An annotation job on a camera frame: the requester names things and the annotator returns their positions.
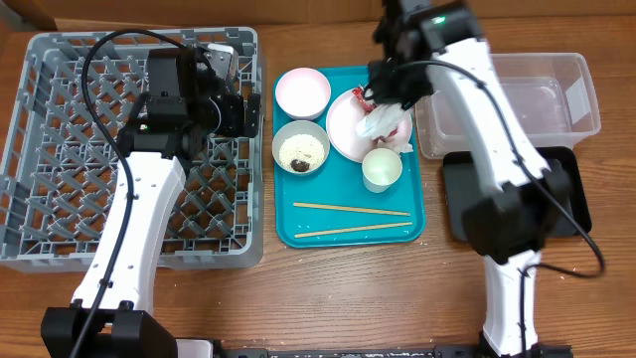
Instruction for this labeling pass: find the brown food lump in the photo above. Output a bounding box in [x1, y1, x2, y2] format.
[290, 159, 310, 173]

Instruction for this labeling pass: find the lower wooden chopstick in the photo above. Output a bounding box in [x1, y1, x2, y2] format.
[294, 222, 413, 239]

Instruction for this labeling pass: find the pink empty bowl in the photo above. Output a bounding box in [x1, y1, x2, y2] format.
[274, 68, 332, 120]

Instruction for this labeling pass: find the upper wooden chopstick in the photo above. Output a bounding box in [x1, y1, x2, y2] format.
[293, 202, 410, 217]

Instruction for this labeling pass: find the teal serving tray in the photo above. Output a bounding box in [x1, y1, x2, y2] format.
[272, 66, 426, 249]

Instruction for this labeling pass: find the grey bowl with rice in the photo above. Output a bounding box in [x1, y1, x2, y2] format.
[272, 120, 330, 176]

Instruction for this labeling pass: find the black waste tray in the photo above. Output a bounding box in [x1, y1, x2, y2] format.
[442, 146, 592, 244]

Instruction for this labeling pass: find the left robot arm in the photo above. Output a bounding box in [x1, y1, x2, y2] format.
[41, 44, 260, 357]

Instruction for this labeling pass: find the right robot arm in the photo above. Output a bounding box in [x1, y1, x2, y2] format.
[368, 1, 570, 357]

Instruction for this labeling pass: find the white napkin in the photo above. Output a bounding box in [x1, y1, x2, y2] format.
[356, 103, 413, 154]

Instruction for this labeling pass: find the grey dishwasher rack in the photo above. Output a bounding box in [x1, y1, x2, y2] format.
[1, 27, 266, 272]

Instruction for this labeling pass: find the white plastic cup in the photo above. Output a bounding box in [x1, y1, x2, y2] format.
[362, 148, 402, 193]

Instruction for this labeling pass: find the wooden chopstick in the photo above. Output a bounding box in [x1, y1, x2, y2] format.
[293, 202, 410, 217]
[294, 222, 413, 239]

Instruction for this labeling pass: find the red snack wrapper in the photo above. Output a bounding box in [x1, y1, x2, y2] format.
[352, 86, 401, 140]

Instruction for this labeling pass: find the white rice pile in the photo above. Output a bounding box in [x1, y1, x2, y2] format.
[278, 134, 326, 173]

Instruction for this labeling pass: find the clear plastic bin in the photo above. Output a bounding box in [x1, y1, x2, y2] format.
[415, 53, 601, 159]

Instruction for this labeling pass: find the pink round plate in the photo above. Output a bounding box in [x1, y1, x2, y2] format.
[325, 88, 414, 164]

